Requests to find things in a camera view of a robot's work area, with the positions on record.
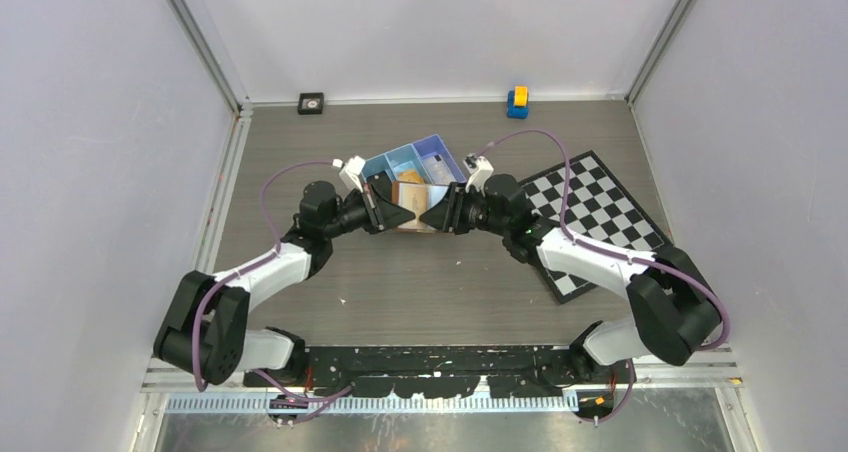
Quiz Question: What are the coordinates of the small black square object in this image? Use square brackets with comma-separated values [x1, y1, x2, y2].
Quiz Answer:
[297, 92, 325, 115]

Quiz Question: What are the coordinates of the black white checkerboard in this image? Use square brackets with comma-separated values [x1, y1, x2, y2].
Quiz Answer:
[519, 150, 674, 306]

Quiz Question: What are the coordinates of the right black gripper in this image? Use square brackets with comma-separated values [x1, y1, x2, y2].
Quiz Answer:
[421, 181, 511, 236]

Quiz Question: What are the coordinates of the blue three-compartment organizer box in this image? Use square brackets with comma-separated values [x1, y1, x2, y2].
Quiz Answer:
[361, 134, 466, 185]

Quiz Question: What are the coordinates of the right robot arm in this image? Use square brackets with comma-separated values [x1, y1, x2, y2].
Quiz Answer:
[420, 174, 729, 383]

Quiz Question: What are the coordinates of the blue yellow toy block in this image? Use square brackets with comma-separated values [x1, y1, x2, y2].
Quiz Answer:
[506, 86, 529, 119]

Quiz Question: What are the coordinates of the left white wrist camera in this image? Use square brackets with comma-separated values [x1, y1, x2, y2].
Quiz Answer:
[331, 156, 366, 193]

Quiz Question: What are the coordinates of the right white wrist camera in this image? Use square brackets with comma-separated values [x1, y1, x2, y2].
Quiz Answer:
[464, 153, 494, 192]

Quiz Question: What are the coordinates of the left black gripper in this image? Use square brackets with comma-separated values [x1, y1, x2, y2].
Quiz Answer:
[324, 183, 414, 240]

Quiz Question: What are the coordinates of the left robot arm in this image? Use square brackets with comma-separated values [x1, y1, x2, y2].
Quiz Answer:
[153, 179, 416, 390]

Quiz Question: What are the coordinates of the white item in box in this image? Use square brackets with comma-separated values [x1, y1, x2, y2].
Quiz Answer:
[422, 154, 455, 185]

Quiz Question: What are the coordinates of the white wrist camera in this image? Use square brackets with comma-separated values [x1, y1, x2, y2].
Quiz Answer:
[464, 153, 494, 192]
[331, 156, 366, 193]

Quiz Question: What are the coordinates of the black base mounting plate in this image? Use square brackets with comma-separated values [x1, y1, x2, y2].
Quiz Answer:
[244, 345, 629, 399]

